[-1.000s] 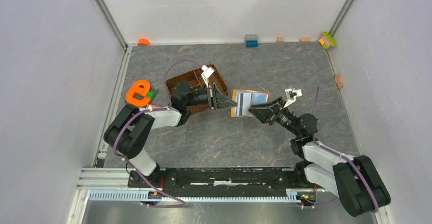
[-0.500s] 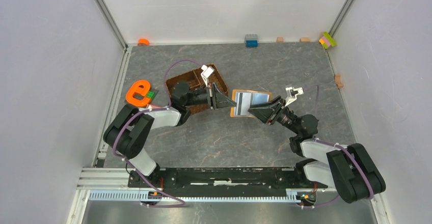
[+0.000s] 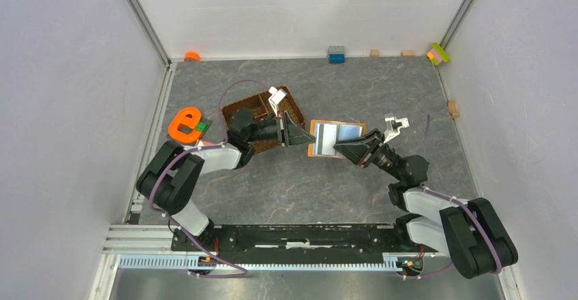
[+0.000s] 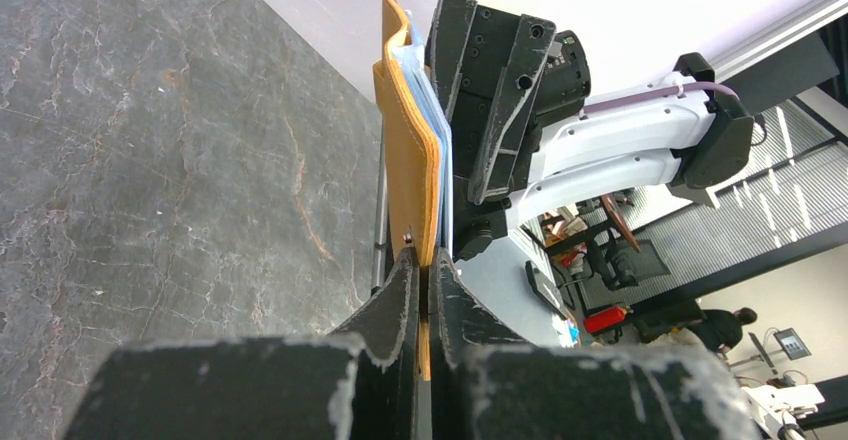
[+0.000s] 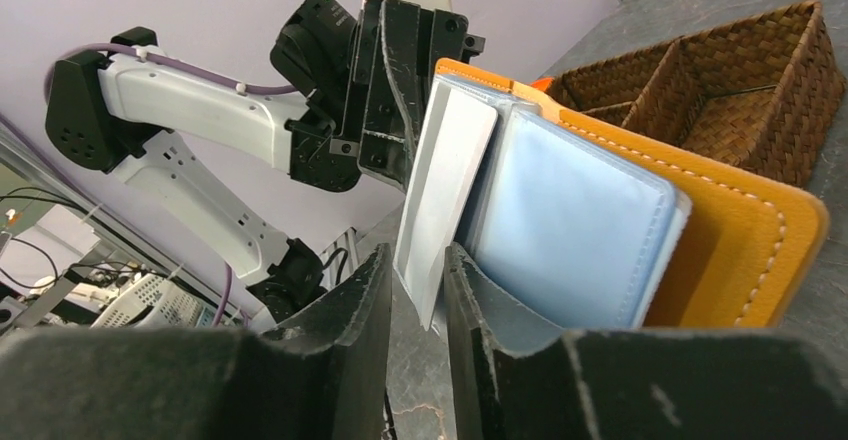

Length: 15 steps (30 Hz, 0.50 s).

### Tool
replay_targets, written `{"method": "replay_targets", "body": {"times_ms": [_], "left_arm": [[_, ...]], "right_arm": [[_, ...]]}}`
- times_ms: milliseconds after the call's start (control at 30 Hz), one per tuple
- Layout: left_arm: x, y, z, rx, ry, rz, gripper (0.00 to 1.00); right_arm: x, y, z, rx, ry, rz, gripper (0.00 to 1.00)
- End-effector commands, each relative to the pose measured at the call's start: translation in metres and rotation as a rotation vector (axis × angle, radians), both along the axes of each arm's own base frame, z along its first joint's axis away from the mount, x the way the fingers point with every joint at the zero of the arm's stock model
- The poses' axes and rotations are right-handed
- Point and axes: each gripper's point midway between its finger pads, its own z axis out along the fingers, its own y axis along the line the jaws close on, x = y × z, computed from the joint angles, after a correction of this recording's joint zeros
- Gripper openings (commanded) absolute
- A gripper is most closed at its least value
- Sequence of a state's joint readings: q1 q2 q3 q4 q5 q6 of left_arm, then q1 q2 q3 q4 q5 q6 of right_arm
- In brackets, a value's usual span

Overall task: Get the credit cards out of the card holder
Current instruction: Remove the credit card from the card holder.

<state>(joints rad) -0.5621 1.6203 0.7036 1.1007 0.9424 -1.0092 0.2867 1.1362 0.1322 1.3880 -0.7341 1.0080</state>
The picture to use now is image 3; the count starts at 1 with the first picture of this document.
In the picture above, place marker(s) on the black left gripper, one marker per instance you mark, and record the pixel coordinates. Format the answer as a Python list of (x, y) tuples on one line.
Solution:
[(289, 132)]

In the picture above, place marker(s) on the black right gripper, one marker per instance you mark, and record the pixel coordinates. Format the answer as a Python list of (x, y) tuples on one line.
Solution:
[(363, 150)]

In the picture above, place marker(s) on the blue cards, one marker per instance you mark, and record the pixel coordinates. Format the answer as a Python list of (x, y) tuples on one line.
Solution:
[(336, 136)]

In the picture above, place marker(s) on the yellow leather card holder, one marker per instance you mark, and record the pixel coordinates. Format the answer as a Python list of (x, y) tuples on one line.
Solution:
[(336, 137)]

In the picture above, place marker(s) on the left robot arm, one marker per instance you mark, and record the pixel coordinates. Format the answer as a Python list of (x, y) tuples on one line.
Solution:
[(170, 177)]

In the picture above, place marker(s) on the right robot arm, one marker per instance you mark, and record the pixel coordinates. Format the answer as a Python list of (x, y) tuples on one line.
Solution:
[(469, 232)]

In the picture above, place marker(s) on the brown woven basket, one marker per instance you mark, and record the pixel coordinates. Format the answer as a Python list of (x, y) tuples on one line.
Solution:
[(261, 109)]

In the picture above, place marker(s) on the green toy brick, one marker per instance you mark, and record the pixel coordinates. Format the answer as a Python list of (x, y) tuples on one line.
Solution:
[(203, 126)]

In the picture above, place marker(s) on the blue grey toy bricks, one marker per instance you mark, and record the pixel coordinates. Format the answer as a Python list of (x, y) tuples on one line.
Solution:
[(336, 54)]

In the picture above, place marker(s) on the small tan wooden block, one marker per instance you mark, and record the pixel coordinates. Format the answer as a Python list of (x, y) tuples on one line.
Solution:
[(374, 53)]

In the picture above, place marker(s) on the curved wooden block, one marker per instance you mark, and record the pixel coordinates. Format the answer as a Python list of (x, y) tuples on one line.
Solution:
[(452, 108)]

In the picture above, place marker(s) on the orange letter shaped block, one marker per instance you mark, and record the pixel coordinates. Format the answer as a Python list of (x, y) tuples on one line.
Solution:
[(183, 127)]

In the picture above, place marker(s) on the green pink yellow bricks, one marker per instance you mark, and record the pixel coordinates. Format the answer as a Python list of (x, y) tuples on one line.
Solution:
[(437, 55)]

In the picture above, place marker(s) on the orange round cap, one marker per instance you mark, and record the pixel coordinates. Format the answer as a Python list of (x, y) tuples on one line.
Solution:
[(191, 56)]

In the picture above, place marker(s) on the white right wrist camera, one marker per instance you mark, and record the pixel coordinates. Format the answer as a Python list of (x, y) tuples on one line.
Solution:
[(393, 127)]

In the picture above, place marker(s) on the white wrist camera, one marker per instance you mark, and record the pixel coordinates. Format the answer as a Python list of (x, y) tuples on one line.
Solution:
[(276, 96), (393, 127)]

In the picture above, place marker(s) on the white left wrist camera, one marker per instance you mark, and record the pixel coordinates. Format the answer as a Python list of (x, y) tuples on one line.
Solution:
[(276, 96)]

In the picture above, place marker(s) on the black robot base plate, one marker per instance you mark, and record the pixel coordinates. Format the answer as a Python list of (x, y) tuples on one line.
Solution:
[(306, 243)]

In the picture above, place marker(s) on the aluminium frame rail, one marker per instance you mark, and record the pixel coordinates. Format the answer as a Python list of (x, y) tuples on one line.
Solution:
[(149, 31)]

